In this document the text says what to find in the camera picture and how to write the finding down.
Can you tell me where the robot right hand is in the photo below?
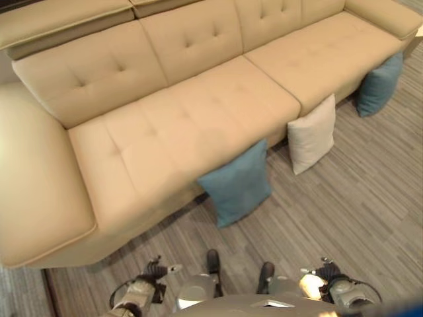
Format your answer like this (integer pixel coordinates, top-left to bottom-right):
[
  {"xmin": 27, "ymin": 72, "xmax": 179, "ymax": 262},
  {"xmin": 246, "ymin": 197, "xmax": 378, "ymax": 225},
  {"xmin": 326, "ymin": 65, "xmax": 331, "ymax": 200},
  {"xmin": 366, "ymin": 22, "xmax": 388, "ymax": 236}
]
[{"xmin": 298, "ymin": 256, "xmax": 345, "ymax": 301}]

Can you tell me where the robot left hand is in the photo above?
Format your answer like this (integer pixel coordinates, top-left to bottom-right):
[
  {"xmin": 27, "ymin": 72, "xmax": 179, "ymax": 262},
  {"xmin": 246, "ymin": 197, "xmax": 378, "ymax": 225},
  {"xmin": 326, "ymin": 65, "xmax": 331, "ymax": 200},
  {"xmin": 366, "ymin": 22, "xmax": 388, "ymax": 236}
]
[{"xmin": 142, "ymin": 254, "xmax": 184, "ymax": 287}]

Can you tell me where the beige leather sofa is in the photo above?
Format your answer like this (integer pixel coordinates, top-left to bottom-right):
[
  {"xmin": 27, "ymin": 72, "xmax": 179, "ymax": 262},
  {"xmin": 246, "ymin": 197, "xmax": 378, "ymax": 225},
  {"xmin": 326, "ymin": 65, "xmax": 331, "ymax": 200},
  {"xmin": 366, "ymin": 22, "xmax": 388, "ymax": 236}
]
[{"xmin": 0, "ymin": 0, "xmax": 423, "ymax": 270}]

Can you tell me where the robot right leg and foot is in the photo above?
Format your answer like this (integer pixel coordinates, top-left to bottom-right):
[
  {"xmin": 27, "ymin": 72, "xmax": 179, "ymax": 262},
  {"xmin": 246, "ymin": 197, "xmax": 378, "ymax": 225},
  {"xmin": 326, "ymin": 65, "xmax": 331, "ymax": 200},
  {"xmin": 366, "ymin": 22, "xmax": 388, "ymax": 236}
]
[{"xmin": 256, "ymin": 262, "xmax": 300, "ymax": 298}]

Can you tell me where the robot silver torso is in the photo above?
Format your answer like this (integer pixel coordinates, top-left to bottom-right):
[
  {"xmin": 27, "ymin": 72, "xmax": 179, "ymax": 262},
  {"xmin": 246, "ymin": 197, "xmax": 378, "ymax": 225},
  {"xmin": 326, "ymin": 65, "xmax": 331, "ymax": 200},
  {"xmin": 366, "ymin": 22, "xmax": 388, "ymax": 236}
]
[{"xmin": 174, "ymin": 292, "xmax": 340, "ymax": 317}]

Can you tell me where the teal square cushion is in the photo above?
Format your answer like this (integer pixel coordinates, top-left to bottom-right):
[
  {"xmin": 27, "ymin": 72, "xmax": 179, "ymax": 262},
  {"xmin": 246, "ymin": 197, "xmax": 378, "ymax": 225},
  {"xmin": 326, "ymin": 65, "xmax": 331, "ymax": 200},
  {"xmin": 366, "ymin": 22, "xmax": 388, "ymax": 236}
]
[
  {"xmin": 356, "ymin": 51, "xmax": 404, "ymax": 118},
  {"xmin": 197, "ymin": 138, "xmax": 273, "ymax": 229}
]

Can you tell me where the cream white square cushion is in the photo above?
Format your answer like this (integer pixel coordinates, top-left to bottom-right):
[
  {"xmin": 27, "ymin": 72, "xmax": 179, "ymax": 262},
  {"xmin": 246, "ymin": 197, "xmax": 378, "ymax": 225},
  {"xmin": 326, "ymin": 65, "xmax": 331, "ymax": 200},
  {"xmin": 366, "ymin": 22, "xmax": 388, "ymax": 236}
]
[{"xmin": 286, "ymin": 93, "xmax": 336, "ymax": 176}]

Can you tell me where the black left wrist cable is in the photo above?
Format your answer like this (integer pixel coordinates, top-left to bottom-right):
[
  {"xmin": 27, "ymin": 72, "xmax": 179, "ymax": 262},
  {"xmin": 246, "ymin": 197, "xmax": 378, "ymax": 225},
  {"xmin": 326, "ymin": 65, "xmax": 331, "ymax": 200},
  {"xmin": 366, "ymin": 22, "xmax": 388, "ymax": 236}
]
[{"xmin": 108, "ymin": 279, "xmax": 135, "ymax": 310}]

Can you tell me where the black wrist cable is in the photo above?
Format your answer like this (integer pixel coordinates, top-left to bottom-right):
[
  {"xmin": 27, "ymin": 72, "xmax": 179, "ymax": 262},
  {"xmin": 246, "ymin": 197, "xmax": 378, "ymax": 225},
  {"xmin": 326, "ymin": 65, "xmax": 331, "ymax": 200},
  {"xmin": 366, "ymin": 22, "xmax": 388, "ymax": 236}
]
[
  {"xmin": 350, "ymin": 279, "xmax": 385, "ymax": 306},
  {"xmin": 108, "ymin": 279, "xmax": 135, "ymax": 310}
]

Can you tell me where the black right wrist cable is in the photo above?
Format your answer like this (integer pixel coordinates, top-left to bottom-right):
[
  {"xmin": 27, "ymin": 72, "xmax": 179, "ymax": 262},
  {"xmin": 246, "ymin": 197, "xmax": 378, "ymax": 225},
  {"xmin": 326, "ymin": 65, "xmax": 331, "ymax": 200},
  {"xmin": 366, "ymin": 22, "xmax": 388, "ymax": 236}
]
[{"xmin": 350, "ymin": 279, "xmax": 385, "ymax": 306}]

